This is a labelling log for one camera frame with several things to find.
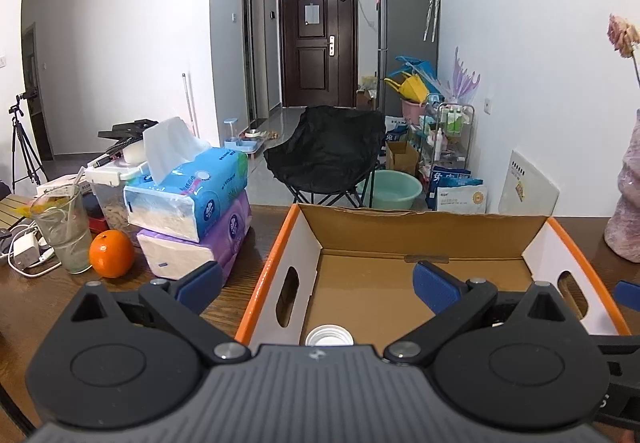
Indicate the white printed sack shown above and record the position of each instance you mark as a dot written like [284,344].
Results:
[462,199]

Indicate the small dried pink rose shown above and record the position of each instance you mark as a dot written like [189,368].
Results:
[622,35]

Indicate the clear food container white lid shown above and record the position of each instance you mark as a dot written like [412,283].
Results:
[107,203]

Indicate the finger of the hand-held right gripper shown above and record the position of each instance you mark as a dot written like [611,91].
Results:
[629,298]
[620,348]

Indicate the white folded umbrella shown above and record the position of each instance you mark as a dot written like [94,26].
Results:
[428,8]
[437,3]

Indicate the purple tissue pack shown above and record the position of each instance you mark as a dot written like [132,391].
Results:
[230,228]

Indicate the white round lid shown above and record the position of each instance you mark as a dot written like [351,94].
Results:
[327,334]

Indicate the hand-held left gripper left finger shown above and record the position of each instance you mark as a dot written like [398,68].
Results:
[200,284]

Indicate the small brown cardboard box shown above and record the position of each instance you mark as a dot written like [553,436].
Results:
[400,155]

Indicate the blue and white package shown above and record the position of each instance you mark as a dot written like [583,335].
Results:
[397,128]

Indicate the orange fruit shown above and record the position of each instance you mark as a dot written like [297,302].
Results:
[111,254]

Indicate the pet bowl stand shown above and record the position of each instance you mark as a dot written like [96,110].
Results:
[250,142]

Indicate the clear drinking glass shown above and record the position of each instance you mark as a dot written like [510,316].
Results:
[62,238]

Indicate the white bowl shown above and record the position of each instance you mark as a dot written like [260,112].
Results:
[134,153]

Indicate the orange-edged cardboard box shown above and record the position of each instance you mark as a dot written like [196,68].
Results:
[430,228]

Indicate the grey refrigerator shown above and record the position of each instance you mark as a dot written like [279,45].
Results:
[407,23]

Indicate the blue bag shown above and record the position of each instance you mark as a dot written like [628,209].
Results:
[417,65]

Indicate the blue printed sack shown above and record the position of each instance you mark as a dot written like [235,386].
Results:
[445,175]

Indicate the black tripod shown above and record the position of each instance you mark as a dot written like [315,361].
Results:
[20,143]

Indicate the black handheld tool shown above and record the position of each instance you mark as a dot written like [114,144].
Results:
[117,146]

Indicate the flat black device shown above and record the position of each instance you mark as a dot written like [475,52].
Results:
[127,129]

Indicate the paper sheet on door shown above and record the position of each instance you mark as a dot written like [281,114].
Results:
[311,14]

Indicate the clear drinking straw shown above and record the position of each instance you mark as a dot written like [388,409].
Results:
[75,188]

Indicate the brown cardboard carton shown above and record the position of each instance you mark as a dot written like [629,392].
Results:
[365,98]

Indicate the yellow bag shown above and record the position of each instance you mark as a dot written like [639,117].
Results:
[412,85]

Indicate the black folding chair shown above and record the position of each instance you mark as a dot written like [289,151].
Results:
[330,148]

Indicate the pet water dispenser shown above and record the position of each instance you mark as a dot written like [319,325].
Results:
[231,130]

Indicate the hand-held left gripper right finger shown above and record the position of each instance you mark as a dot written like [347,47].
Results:
[435,290]

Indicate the white wall socket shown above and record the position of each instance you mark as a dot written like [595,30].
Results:
[487,105]

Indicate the green plastic basin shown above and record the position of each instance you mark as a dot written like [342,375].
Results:
[395,190]

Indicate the flat white box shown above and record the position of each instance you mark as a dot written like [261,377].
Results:
[55,183]

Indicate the red and black box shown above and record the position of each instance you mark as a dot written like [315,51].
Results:
[97,224]

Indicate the purple fairy wings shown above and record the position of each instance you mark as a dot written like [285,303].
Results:
[465,78]

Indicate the dark brown entrance door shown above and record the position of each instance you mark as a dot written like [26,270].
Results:
[317,58]

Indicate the white charger adapter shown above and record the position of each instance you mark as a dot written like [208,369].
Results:
[27,250]

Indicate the blue tissue pack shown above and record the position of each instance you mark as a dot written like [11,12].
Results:
[210,193]

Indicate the white board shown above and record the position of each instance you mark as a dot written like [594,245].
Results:
[530,188]

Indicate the pink plastic bucket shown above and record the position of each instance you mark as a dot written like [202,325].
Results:
[415,109]

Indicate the grey interior door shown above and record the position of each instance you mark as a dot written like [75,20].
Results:
[252,43]

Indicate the pink textured vase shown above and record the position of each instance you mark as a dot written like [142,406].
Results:
[625,203]

